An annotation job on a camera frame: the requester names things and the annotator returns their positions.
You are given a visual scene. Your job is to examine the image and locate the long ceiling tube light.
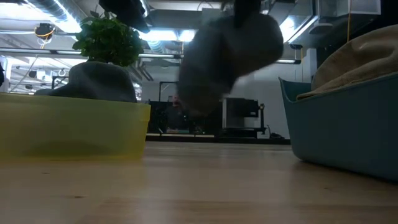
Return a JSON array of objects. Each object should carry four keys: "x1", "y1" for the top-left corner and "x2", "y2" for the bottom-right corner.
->
[{"x1": 138, "y1": 53, "x2": 302, "y2": 65}]

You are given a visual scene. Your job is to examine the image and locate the large silver ceiling duct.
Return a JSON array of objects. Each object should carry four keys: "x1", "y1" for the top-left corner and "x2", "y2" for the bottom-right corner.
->
[{"x1": 26, "y1": 0, "x2": 85, "y2": 34}]

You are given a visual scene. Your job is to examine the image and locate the yellow hanging cable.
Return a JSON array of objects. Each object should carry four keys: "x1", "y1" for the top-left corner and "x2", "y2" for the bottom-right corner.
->
[{"x1": 346, "y1": 0, "x2": 351, "y2": 44}]

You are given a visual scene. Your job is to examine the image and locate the yellow plastic bin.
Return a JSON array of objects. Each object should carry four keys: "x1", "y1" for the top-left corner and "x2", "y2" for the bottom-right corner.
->
[{"x1": 0, "y1": 92, "x2": 152, "y2": 160}]

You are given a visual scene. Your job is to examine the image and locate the black ceiling camera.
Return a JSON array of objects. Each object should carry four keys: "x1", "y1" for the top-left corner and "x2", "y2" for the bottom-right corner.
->
[{"x1": 33, "y1": 22, "x2": 56, "y2": 40}]

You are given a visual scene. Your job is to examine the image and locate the teal plastic bin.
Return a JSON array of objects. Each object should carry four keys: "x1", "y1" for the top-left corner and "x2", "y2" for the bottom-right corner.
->
[{"x1": 279, "y1": 72, "x2": 398, "y2": 183}]

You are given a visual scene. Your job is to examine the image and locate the white ceiling box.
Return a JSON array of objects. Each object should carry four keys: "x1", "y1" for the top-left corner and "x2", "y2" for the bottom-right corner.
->
[{"x1": 317, "y1": 0, "x2": 382, "y2": 16}]

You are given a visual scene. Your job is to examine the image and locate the black cabinet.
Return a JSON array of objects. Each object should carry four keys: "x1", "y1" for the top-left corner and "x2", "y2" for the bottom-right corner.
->
[{"x1": 219, "y1": 97, "x2": 269, "y2": 139}]

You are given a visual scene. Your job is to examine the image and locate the black metal stand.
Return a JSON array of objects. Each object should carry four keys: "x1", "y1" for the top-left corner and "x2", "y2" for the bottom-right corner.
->
[{"x1": 51, "y1": 75, "x2": 72, "y2": 91}]

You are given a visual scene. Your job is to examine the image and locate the dark grey baseball cap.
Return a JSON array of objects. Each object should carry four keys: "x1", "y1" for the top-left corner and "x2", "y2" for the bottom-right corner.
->
[{"x1": 177, "y1": 14, "x2": 284, "y2": 118}]

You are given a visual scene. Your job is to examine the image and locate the green plant in black pot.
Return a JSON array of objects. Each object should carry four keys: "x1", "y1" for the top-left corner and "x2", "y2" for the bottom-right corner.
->
[{"x1": 72, "y1": 11, "x2": 144, "y2": 68}]

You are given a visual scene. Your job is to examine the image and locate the person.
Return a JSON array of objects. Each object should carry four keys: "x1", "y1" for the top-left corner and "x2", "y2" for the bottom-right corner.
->
[{"x1": 166, "y1": 95, "x2": 187, "y2": 133}]

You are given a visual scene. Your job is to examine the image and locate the black aluminium rig frame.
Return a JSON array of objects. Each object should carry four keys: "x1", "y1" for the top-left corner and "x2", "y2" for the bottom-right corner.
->
[{"x1": 145, "y1": 133, "x2": 292, "y2": 146}]

